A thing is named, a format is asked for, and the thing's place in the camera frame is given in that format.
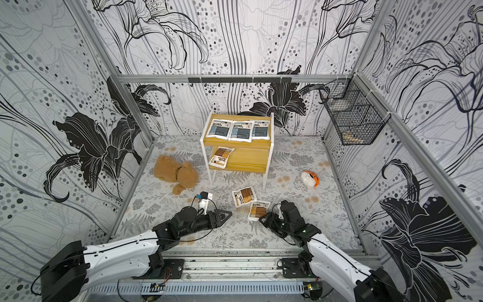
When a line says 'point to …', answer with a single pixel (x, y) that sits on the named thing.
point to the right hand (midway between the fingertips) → (265, 221)
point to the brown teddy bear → (169, 169)
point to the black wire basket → (358, 114)
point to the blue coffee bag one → (220, 128)
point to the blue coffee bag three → (260, 130)
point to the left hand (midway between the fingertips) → (231, 220)
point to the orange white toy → (310, 178)
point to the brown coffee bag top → (243, 196)
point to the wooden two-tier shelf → (246, 156)
